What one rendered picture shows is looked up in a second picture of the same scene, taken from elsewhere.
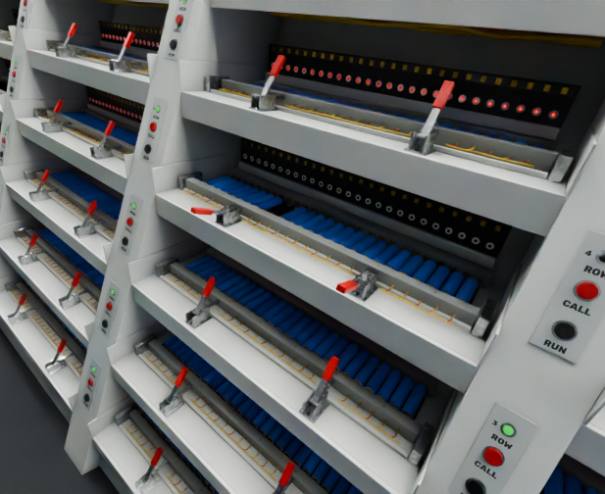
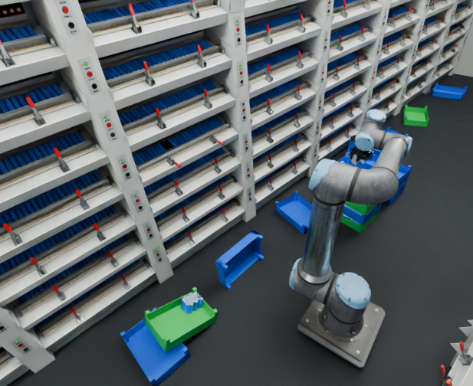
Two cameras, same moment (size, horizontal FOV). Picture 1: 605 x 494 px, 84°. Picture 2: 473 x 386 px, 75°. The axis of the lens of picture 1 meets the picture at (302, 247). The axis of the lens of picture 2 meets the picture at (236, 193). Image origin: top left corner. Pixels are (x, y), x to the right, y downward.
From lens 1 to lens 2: 1.41 m
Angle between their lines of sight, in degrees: 65
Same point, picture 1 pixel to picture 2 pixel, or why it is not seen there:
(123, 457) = (180, 250)
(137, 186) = (131, 189)
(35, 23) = not seen: outside the picture
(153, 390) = (178, 224)
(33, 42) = not seen: outside the picture
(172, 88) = (123, 148)
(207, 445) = (202, 210)
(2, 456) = (162, 301)
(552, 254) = (238, 108)
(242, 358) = (198, 183)
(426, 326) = (227, 135)
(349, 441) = (227, 166)
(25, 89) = not seen: outside the picture
